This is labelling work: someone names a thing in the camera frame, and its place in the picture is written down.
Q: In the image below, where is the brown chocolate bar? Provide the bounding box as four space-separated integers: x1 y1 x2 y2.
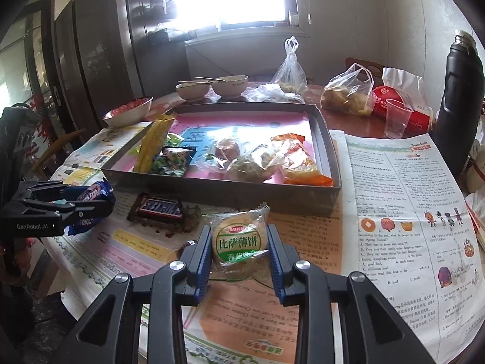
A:
127 193 186 232

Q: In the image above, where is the orange snack packet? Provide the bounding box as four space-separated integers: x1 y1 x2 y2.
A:
271 133 334 187

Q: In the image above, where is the clear bag of biscuits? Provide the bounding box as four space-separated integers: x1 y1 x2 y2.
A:
223 144 289 183

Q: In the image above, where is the grey metal tray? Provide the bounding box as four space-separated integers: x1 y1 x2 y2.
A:
100 102 342 217

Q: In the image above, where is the wooden chair with cutout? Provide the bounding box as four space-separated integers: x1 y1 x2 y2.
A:
345 57 391 80

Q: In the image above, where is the yellow snack packet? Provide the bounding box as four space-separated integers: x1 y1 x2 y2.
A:
134 117 176 173

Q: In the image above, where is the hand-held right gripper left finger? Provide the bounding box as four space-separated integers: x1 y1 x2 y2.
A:
59 224 213 364

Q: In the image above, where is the dark green snack packet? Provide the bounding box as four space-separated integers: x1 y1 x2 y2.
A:
152 146 198 177

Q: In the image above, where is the large dark refrigerator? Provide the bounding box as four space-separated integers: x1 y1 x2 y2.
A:
74 0 190 122

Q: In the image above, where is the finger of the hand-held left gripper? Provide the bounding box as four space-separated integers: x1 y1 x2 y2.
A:
21 196 115 222
13 181 99 202

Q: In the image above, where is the clear plastic cup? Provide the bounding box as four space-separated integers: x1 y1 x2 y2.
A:
384 99 414 140

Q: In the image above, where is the pink printed sheet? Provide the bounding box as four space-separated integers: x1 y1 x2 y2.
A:
114 112 326 183

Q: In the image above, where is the green round biscuit packet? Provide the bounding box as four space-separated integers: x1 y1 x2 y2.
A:
205 205 270 281

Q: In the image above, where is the wire rack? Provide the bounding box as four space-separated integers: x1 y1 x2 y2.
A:
131 0 179 39

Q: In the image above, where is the orange printed newspaper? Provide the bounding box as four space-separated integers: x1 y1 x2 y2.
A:
182 205 364 364

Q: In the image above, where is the tied clear bag with noodles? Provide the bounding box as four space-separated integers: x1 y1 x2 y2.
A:
271 36 308 93

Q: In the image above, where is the black thermos bottle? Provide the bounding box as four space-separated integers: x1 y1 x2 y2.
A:
432 30 485 177

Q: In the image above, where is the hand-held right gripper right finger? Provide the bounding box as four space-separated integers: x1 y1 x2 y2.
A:
266 224 433 364

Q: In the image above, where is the blue snack packet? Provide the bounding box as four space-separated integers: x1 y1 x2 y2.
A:
64 180 116 236

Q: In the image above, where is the narrow dark refrigerator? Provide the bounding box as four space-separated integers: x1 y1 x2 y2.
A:
53 0 95 137

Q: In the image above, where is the crumpled clear plastic bag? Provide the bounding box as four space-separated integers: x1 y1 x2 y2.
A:
242 83 306 104

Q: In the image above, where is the red tissue pack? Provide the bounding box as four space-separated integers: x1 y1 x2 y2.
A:
371 67 434 133

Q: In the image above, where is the glass door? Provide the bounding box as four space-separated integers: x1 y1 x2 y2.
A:
0 8 57 122

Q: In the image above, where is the newspaper with pink patches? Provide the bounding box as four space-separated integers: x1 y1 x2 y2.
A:
47 121 205 349

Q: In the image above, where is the clear bag of fried food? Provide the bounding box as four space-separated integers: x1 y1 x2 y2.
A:
321 64 376 116

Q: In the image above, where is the bowl with red contents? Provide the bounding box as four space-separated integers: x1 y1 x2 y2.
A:
103 96 154 127

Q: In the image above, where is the white ceramic bowl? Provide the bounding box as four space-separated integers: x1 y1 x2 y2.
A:
175 81 211 102
211 75 249 98

